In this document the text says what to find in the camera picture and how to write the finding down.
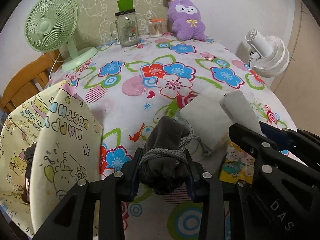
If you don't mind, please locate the cartoon yellow tissue pack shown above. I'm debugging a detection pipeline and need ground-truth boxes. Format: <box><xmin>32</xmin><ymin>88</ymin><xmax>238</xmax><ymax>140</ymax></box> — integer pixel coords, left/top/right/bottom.
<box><xmin>219</xmin><ymin>141</ymin><xmax>255</xmax><ymax>184</ymax></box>

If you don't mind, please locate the grey drawstring pouch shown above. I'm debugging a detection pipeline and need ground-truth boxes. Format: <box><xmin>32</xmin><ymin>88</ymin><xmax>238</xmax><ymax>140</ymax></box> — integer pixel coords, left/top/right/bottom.
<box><xmin>139</xmin><ymin>115</ymin><xmax>212</xmax><ymax>196</ymax></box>

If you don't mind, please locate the beige door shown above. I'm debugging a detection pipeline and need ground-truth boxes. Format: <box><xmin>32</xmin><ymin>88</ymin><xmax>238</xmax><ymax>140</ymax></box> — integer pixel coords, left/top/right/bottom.
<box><xmin>271</xmin><ymin>0</ymin><xmax>320</xmax><ymax>135</ymax></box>

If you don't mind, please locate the white tissue pack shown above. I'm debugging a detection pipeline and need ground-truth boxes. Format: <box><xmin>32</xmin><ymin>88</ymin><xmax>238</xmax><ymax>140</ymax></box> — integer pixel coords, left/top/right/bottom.
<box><xmin>177</xmin><ymin>90</ymin><xmax>263</xmax><ymax>153</ymax></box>

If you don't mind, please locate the yellow patterned storage box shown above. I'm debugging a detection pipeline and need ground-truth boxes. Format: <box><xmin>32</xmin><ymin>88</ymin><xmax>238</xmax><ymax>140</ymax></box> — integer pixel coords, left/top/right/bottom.
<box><xmin>1</xmin><ymin>81</ymin><xmax>102</xmax><ymax>237</ymax></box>

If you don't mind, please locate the white standing fan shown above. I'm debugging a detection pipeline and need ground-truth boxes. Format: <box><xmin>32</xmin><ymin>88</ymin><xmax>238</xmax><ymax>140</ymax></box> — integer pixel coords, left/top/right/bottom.
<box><xmin>245</xmin><ymin>29</ymin><xmax>290</xmax><ymax>77</ymax></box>

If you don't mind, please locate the floral tablecloth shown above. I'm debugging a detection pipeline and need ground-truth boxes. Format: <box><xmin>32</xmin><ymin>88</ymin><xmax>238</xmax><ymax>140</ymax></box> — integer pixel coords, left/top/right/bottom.
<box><xmin>47</xmin><ymin>33</ymin><xmax>297</xmax><ymax>239</ymax></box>

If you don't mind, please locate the wooden chair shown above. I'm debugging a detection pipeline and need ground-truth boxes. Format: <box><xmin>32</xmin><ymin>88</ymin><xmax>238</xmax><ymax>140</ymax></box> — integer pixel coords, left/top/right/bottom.
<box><xmin>1</xmin><ymin>50</ymin><xmax>62</xmax><ymax>114</ymax></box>

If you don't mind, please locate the purple plush bunny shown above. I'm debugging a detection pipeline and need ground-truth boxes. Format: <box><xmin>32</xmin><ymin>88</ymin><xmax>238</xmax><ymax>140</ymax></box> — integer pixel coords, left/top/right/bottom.
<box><xmin>168</xmin><ymin>0</ymin><xmax>206</xmax><ymax>41</ymax></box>

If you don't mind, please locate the cotton swab container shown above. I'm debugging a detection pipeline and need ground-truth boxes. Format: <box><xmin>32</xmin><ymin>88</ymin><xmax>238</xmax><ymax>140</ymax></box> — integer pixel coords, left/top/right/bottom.
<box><xmin>149</xmin><ymin>18</ymin><xmax>165</xmax><ymax>38</ymax></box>

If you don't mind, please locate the glass jar green lid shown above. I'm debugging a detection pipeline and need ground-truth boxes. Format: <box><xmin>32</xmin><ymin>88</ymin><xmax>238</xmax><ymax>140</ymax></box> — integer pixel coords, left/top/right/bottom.
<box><xmin>110</xmin><ymin>0</ymin><xmax>140</xmax><ymax>47</ymax></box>

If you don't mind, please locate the green desk fan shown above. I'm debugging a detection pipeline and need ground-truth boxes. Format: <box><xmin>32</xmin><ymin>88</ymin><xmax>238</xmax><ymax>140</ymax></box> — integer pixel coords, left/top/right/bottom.
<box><xmin>24</xmin><ymin>0</ymin><xmax>98</xmax><ymax>72</ymax></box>

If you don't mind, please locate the green patterned wall mat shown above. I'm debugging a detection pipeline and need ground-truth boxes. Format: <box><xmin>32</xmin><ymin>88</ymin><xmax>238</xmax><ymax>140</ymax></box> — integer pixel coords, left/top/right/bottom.
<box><xmin>73</xmin><ymin>0</ymin><xmax>167</xmax><ymax>49</ymax></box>

